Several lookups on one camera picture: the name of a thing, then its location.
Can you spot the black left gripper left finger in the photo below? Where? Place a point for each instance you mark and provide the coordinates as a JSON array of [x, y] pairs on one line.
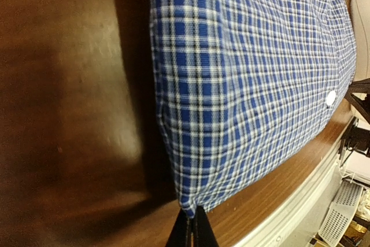
[[181, 233]]

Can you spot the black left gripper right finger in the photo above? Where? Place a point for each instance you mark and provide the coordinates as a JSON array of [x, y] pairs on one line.
[[203, 234]]

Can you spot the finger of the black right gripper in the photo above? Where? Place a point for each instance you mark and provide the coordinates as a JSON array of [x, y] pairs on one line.
[[358, 97]]

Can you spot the blue plaid long sleeve shirt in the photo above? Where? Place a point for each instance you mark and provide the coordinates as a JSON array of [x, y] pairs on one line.
[[243, 85]]

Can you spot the white plastic bin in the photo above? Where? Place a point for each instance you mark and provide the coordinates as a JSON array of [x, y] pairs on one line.
[[360, 21]]

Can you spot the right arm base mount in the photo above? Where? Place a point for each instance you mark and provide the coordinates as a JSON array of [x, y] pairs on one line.
[[354, 139]]

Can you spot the front aluminium rail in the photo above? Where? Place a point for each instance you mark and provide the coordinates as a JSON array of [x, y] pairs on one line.
[[277, 227]]

